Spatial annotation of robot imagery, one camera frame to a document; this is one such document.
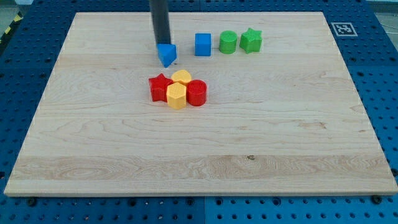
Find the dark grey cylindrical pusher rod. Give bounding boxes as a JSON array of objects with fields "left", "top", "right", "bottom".
[{"left": 149, "top": 0, "right": 171, "bottom": 44}]

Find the blue triangle block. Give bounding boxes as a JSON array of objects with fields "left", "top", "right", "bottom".
[{"left": 157, "top": 44, "right": 177, "bottom": 68}]

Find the red star block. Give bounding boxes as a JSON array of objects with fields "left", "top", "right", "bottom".
[{"left": 149, "top": 73, "right": 174, "bottom": 102}]

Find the green star block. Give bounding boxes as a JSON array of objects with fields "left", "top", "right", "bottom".
[{"left": 239, "top": 28, "right": 262, "bottom": 54}]

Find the blue cube block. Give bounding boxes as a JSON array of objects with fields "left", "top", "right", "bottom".
[{"left": 195, "top": 33, "right": 211, "bottom": 56}]

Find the yellow heart block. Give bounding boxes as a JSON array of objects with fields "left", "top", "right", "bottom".
[{"left": 171, "top": 70, "right": 192, "bottom": 85}]

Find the green cylinder block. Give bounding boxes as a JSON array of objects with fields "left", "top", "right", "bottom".
[{"left": 219, "top": 30, "right": 238, "bottom": 54}]

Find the yellow hexagon block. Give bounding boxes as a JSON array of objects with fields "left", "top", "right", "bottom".
[{"left": 166, "top": 82, "right": 187, "bottom": 110}]

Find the red cylinder block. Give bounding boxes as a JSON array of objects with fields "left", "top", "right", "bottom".
[{"left": 187, "top": 80, "right": 207, "bottom": 106}]

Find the light wooden board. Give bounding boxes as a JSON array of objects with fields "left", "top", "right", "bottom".
[{"left": 4, "top": 12, "right": 397, "bottom": 197}]

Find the white fiducial marker tag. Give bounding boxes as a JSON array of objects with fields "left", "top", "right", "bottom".
[{"left": 331, "top": 22, "right": 358, "bottom": 37}]

